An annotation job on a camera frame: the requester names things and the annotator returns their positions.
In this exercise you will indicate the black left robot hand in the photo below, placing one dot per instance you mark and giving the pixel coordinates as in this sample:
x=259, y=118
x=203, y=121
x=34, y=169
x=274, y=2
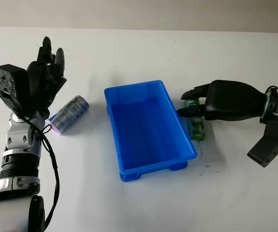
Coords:
x=41, y=82

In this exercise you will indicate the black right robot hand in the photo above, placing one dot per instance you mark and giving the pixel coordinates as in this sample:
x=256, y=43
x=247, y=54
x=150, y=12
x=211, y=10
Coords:
x=230, y=101

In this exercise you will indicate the purple garbage bag roll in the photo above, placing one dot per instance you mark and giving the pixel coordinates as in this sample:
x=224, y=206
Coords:
x=70, y=112

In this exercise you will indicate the green toothpaste box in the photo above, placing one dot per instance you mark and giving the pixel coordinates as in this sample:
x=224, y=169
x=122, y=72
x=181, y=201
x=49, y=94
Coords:
x=198, y=129

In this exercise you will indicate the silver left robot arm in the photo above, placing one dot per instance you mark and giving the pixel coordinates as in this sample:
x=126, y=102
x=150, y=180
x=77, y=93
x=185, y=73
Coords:
x=16, y=145

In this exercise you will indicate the blue plastic tray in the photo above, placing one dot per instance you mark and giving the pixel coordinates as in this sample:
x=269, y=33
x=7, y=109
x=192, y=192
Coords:
x=148, y=130

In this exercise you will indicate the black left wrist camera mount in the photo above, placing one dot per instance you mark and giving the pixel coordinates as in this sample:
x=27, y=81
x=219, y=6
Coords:
x=8, y=87

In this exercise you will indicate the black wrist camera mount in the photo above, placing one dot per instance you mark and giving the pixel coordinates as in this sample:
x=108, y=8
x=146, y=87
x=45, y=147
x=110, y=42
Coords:
x=8, y=87
x=270, y=142

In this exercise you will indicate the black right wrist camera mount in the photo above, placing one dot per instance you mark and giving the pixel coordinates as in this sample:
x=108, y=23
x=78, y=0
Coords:
x=270, y=142

